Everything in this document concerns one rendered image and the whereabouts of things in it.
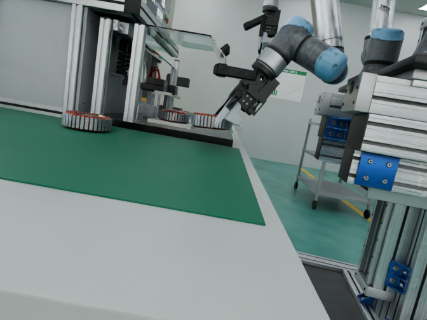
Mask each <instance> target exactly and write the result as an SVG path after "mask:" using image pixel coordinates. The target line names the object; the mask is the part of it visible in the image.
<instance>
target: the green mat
mask: <svg viewBox="0 0 427 320"><path fill-rule="evenodd" d="M0 179H3V180H9V181H14V182H20V183H27V184H31V185H38V186H42V187H49V188H53V189H60V190H66V191H71V192H77V193H82V194H88V195H92V196H99V197H106V198H110V199H117V200H120V201H128V202H131V203H139V204H145V205H149V206H156V207H160V208H167V209H171V210H177V211H185V212H188V213H195V214H199V215H206V216H210V217H217V218H224V219H228V220H234V221H239V222H245V223H252V224H256V225H263V226H266V223H265V221H264V218H263V216H262V212H261V209H260V207H259V203H258V201H257V198H256V196H255V192H254V189H253V187H252V184H251V181H250V178H249V175H248V173H247V169H246V167H245V163H244V162H243V158H242V156H241V152H240V150H239V149H238V148H234V147H226V146H223V145H215V144H211V143H205V142H197V141H194V140H186V139H182V138H175V137H169V136H164V135H157V134H154V133H146V132H142V131H135V130H128V129H124V128H117V127H113V126H112V130H111V131H109V132H106V133H105V132H104V133H102V132H101V133H100V132H92V131H91V132H89V131H85V130H84V131H81V130H74V129H71V128H66V127H65V126H64V125H62V117H55V116H48V115H44V114H37V113H33V112H26V111H22V110H15V109H8V108H4V107H0Z"/></svg>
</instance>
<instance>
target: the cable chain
mask: <svg viewBox="0 0 427 320"><path fill-rule="evenodd" d="M120 51H122V52H120ZM131 52H132V41H131V40H130V39H124V38H122V39H121V40H120V43H119V52H118V55H119V56H121V57H119V56H118V60H120V61H118V62H117V64H118V65H117V69H119V70H116V74H115V73H111V72H110V74H114V75H115V76H121V77H124V76H125V75H127V72H126V71H127V70H128V69H129V67H130V64H129V63H130V60H129V59H130V58H131V56H130V55H131ZM120 65H121V66H120ZM126 67H127V68H126Z"/></svg>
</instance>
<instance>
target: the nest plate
mask: <svg viewBox="0 0 427 320"><path fill-rule="evenodd" d="M147 122H150V123H156V124H164V125H168V126H174V127H179V128H186V129H192V128H194V126H192V125H191V123H187V124H184V123H175V122H172V121H171V122H170V121H164V120H160V119H159V118H157V117H156V118H148V119H147Z"/></svg>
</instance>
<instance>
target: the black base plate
mask: <svg viewBox="0 0 427 320"><path fill-rule="evenodd" d="M104 115H105V116H109V117H111V119H112V126H114V127H118V128H125V129H129V130H136V131H143V132H147V133H154V134H159V135H165V136H170V137H176V138H183V139H188V140H194V141H199V142H205V143H212V144H216V145H223V146H228V147H232V146H233V136H232V133H231V129H229V130H215V129H211V128H210V129H208V128H198V127H194V128H192V129H186V128H179V127H174V126H168V125H164V124H156V123H150V122H147V119H148V118H152V117H145V116H143V119H136V121H135V123H131V122H128V121H123V116H124V113H104Z"/></svg>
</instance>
